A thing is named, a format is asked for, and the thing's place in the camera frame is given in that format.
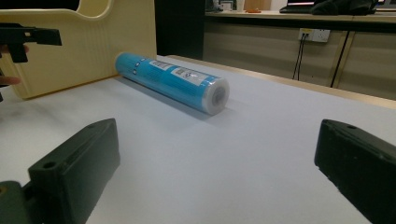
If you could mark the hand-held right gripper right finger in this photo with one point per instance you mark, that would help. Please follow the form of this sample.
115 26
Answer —
358 161

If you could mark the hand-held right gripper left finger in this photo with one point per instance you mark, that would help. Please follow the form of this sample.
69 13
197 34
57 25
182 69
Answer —
77 168

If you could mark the cream plastic basket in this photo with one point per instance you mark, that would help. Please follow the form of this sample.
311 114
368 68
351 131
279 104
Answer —
81 49

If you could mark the blue plastic-wrapped filter cartridge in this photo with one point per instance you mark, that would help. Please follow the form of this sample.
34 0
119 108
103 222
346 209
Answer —
174 82

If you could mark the dark cabinet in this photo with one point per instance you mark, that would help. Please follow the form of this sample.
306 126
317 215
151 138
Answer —
179 28

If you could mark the long wooden desk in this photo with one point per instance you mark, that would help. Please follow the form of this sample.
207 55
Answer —
280 46

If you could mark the black bag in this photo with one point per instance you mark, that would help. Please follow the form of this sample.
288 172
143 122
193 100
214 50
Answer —
342 6

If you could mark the open laptop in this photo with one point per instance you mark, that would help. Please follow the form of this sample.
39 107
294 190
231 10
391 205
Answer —
297 7

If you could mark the white cup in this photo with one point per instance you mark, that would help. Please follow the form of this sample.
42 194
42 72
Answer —
226 6

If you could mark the small orange object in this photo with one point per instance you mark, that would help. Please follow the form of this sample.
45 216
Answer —
252 11

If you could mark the white wall socket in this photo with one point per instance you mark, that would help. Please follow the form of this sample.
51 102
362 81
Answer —
315 35

